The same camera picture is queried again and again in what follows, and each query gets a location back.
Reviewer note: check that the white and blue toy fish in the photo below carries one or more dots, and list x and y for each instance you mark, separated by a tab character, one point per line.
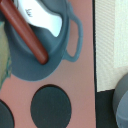
37	14

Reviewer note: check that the brown toy sausage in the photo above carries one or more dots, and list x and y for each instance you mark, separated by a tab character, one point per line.
23	29

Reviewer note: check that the woven beige placemat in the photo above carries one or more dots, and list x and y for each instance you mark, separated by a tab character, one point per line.
111	34

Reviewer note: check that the tall grey pot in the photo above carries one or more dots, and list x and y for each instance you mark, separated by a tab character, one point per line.
24	64

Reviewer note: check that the low grey pot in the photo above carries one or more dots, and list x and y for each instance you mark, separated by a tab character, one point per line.
120	102

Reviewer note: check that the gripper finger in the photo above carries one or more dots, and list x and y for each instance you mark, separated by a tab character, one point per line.
5	57

